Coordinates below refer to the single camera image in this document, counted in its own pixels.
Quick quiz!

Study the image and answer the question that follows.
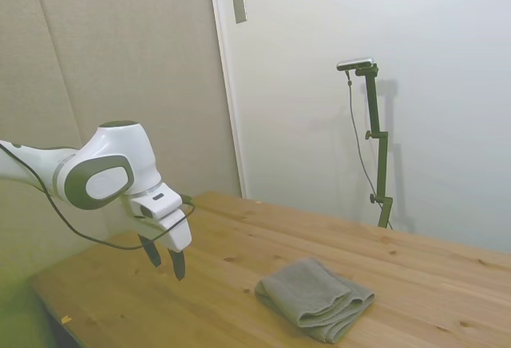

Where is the grey towel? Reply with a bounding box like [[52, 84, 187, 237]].
[[254, 257, 376, 345]]

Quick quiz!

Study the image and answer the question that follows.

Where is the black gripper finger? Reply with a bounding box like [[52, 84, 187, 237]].
[[167, 247, 188, 283], [137, 234, 162, 268]]

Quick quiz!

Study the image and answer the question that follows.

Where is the dark green camera stand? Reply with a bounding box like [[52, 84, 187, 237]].
[[354, 64, 394, 230]]

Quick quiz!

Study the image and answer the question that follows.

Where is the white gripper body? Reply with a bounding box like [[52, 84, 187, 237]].
[[127, 182, 193, 252]]

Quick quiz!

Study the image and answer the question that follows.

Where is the white door frame trim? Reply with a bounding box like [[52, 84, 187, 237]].
[[206, 0, 249, 200]]

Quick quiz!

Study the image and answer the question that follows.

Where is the silver camera on stand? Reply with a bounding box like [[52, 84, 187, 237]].
[[336, 57, 375, 73]]

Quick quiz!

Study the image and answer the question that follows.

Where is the grey wall switch plate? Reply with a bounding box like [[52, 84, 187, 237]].
[[232, 0, 248, 26]]

